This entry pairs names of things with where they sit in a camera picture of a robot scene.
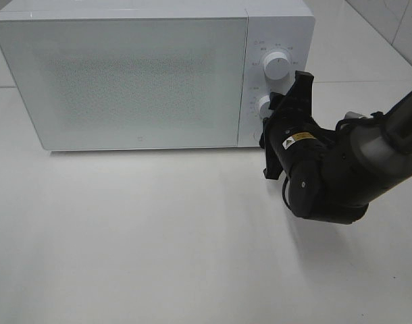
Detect black camera cable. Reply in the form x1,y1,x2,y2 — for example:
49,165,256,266
280,175,294,212

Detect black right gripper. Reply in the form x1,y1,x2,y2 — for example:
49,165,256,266
259,70,314,180

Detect white microwave door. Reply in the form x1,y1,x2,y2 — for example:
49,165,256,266
0,18,247,151

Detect white timer knob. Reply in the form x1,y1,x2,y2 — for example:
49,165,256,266
257,95,274,119

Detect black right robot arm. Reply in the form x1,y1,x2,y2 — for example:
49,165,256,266
259,71,412,224

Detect round white door button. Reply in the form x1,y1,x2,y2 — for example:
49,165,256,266
253,130,263,145

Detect white microwave oven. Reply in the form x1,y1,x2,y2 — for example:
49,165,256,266
0,1,315,151

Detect upper white power knob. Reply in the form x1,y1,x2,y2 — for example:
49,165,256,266
263,51,290,80

